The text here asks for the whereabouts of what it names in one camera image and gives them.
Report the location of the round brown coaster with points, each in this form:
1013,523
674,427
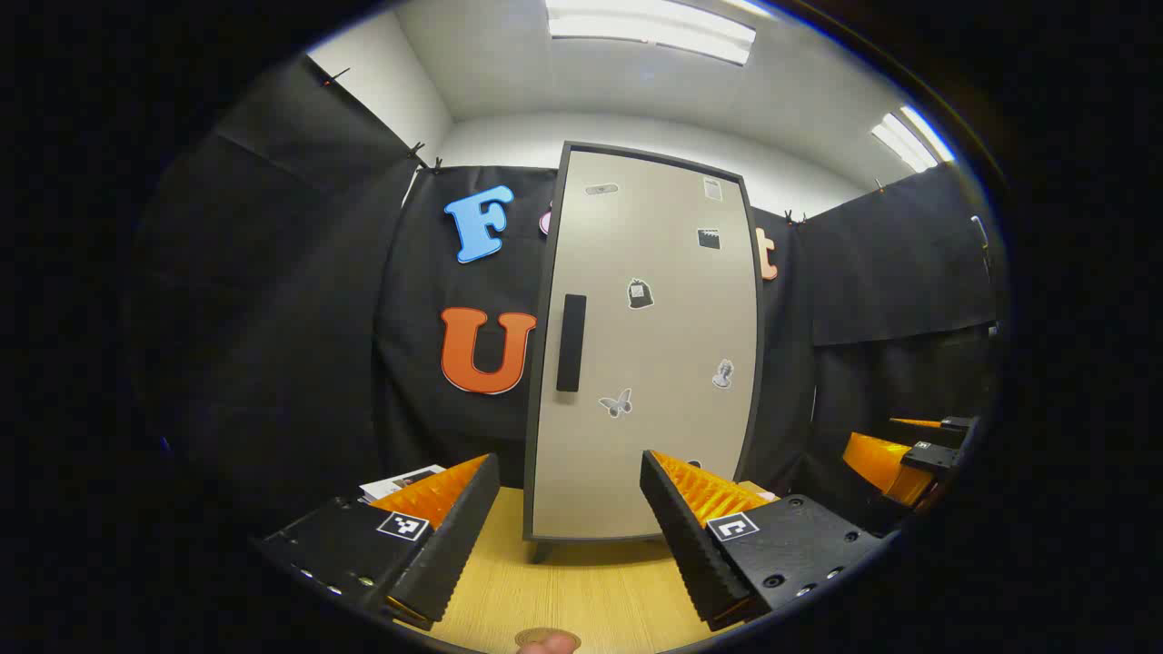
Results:
548,631

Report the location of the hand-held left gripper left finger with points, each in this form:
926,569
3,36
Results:
454,545

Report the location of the large ceiling light panel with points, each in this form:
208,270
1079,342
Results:
650,27

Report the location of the small ceiling light panel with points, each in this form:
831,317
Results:
909,141

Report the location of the grey cabinet door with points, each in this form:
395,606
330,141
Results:
654,363

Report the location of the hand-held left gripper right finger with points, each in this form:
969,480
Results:
686,545

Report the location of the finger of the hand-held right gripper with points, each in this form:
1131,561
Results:
954,424
877,463

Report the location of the white cover book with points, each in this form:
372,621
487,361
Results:
400,480

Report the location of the black backdrop cloth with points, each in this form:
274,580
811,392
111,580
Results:
300,318

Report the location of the grey cabinet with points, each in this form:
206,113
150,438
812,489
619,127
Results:
535,427

